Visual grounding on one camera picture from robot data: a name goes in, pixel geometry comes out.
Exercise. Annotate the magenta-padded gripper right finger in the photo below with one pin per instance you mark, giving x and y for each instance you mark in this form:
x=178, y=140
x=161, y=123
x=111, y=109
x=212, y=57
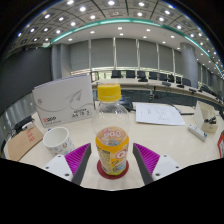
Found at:
x=166, y=165

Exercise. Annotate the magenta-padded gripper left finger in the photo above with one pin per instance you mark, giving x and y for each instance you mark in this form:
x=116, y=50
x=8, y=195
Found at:
x=58, y=165

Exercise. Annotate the yellow-capped clear drink bottle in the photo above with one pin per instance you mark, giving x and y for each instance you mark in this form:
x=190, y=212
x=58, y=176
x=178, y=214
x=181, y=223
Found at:
x=111, y=150

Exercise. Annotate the white dotted mug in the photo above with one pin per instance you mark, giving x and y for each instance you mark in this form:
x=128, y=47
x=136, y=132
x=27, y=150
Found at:
x=56, y=141

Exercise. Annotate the brown paper envelope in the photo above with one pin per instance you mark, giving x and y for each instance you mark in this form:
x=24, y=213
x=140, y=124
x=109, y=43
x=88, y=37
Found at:
x=25, y=143

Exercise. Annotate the flat round red coaster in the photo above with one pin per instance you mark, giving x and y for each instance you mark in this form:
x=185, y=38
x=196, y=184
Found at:
x=124, y=172

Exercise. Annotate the white power strip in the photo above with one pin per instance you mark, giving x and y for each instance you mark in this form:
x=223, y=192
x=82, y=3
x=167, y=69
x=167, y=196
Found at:
x=197, y=132

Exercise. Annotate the white paper sheet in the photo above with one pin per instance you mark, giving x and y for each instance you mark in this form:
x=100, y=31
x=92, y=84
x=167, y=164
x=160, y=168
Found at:
x=158, y=114

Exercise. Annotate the black power adapter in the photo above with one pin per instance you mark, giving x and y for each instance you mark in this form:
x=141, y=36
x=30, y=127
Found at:
x=23, y=122

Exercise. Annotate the white table placard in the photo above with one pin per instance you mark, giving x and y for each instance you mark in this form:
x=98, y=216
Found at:
x=203, y=115

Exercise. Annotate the white paper ream box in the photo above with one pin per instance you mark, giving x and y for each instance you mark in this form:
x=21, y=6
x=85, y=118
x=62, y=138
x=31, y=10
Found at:
x=63, y=100

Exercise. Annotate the black bag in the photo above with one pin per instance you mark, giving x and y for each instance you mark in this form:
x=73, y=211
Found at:
x=127, y=103

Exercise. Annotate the black office chairs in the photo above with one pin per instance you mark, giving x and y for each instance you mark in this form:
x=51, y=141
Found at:
x=143, y=75

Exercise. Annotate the ceiling lights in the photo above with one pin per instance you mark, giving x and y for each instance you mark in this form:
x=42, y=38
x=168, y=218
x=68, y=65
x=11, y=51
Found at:
x=110, y=13

